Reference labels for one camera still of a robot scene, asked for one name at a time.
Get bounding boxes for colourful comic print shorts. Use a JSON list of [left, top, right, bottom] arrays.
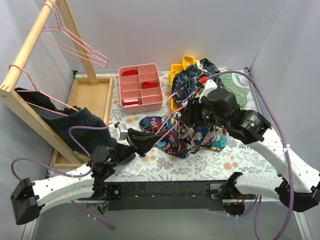
[[139, 112, 227, 159]]

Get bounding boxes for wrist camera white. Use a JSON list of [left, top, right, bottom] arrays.
[[199, 76, 218, 104], [108, 123, 130, 146]]

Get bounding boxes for yellow plastic tray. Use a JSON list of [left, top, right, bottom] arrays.
[[169, 62, 201, 112]]

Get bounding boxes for floral patterned table mat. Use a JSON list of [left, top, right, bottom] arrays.
[[49, 69, 283, 182]]

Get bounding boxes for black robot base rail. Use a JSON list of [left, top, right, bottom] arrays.
[[84, 179, 261, 213]]

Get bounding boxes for pink wire hanger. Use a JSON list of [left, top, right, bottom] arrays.
[[153, 92, 191, 148], [39, 0, 109, 68]]

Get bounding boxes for wooden clothes rack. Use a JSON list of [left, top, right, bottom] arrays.
[[0, 0, 114, 169]]

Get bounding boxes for pink wire hanger on rail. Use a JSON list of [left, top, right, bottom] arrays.
[[39, 0, 109, 68]]

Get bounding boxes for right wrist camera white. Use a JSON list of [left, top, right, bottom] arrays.
[[199, 76, 218, 104]]

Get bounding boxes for green white striped cloth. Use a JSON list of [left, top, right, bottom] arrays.
[[219, 73, 248, 108]]

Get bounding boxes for red cloth in organizer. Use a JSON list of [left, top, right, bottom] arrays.
[[122, 69, 138, 77], [142, 81, 158, 89]]

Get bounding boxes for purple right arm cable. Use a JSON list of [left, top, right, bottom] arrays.
[[207, 70, 295, 240]]

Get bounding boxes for dark navy shorts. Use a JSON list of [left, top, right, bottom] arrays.
[[13, 87, 118, 155]]

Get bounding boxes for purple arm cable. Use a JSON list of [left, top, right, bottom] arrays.
[[207, 70, 295, 240], [10, 124, 117, 231]]

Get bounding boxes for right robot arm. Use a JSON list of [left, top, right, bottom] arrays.
[[180, 88, 320, 212]]

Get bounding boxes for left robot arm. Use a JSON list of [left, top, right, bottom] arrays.
[[10, 122, 162, 225]]

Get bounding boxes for yellow cloth behind tray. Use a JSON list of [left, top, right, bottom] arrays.
[[181, 55, 199, 70]]

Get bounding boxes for pink hanger holding navy shorts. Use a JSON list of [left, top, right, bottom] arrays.
[[8, 64, 80, 116]]

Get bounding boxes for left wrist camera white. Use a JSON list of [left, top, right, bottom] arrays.
[[108, 123, 130, 146]]

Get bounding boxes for red white striped sock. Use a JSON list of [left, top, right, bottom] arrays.
[[123, 98, 139, 106]]

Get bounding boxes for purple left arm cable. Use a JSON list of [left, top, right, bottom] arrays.
[[10, 124, 117, 231]]

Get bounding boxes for black shark print shorts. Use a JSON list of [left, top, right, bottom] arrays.
[[171, 58, 221, 105]]

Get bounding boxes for pink divided plastic organizer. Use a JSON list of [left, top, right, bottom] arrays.
[[118, 63, 164, 115]]

